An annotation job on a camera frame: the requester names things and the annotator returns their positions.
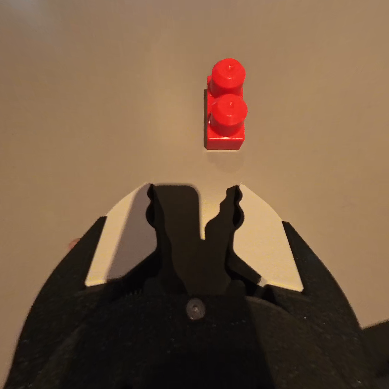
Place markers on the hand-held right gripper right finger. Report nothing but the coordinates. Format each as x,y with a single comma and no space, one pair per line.
264,243

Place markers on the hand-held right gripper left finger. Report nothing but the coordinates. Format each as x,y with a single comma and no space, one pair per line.
121,237

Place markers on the red two-stud toy block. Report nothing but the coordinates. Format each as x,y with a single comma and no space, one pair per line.
226,118

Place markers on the person's right hand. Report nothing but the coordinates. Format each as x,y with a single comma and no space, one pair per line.
74,243

